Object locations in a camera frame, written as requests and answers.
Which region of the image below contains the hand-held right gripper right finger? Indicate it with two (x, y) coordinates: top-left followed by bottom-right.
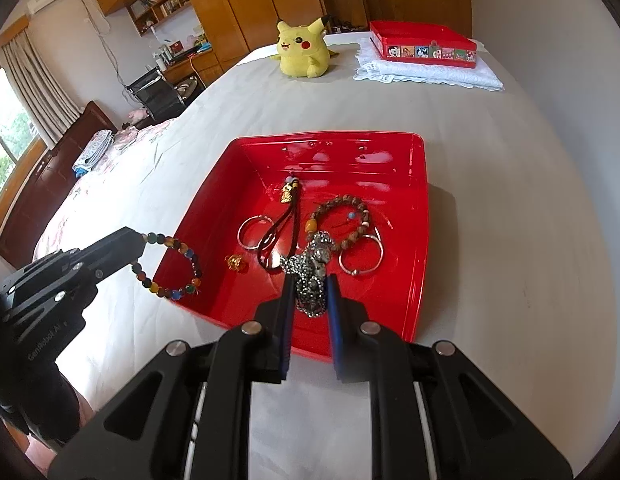
(325, 274), (575, 480)

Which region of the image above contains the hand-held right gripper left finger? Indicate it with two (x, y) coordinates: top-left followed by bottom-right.
(47, 274), (297, 480)

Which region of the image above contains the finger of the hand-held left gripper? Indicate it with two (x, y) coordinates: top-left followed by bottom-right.
(2, 244), (147, 323)
(0, 227), (146, 293)

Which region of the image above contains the thin silver bangle with ball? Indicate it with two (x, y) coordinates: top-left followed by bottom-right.
(338, 227), (384, 277)

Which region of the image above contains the silver chain necklace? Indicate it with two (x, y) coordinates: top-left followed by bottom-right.
(280, 232), (341, 318)

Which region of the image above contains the multicolour bead bracelet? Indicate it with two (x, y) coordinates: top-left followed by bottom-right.
(130, 231), (203, 301)

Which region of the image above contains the wide silver bangle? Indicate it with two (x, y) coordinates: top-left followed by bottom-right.
(237, 215), (273, 251)

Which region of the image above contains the brown wooden bead bracelet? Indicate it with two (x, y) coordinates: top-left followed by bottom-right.
(306, 195), (373, 253)

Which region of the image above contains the red tin box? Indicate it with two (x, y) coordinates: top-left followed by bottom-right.
(151, 131), (431, 367)

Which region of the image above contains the dark braided cord lanyard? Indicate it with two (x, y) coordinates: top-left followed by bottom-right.
(257, 176), (303, 273)

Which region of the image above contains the dark wooden headboard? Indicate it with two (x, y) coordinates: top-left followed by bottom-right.
(0, 101), (118, 261)

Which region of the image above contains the window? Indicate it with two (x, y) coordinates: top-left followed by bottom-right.
(0, 67), (46, 211)

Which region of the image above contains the black office chair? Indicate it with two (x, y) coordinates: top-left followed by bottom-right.
(125, 67), (188, 123)

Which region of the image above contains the beige curtain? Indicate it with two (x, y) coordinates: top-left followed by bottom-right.
(0, 15), (86, 148)

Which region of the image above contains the wooden desk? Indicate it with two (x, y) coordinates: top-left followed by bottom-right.
(160, 45), (221, 86)

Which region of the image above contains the wooden bookshelf with books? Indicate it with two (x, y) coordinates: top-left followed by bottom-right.
(127, 0), (196, 36)

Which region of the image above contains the yellow plush toy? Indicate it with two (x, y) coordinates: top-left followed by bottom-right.
(269, 16), (341, 79)

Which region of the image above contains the white folded lace cloth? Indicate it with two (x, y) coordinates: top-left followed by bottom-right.
(352, 37), (506, 93)

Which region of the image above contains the wooden wardrobe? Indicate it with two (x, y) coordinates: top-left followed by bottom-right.
(172, 0), (371, 56)

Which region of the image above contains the red tin lid with pictures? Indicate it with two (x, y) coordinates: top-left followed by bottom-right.
(367, 20), (478, 68)

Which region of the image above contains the white wall cable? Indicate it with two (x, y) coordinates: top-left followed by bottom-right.
(80, 0), (127, 92)

